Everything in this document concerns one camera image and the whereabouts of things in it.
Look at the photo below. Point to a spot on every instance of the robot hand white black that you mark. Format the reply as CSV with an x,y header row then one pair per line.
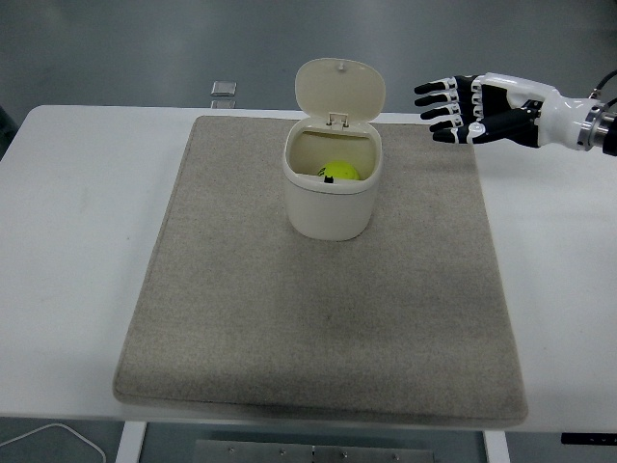
x,y
554,116

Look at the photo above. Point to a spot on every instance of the yellow tennis ball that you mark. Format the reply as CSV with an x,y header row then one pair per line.
x,y
342,171

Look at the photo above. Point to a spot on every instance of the cream plastic box with lid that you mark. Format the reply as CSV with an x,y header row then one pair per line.
x,y
328,217

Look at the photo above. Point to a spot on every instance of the black table control panel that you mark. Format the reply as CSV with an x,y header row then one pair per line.
x,y
588,439

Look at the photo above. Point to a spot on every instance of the beige fabric mat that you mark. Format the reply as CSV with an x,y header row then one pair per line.
x,y
289,313

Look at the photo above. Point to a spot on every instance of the small silver floor plate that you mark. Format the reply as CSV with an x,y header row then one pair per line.
x,y
224,88
222,103

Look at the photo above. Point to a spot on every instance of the white table leg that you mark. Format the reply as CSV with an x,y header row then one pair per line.
x,y
130,443
496,448

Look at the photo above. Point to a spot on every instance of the grey metal plate with screws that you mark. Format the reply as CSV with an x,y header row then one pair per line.
x,y
250,453

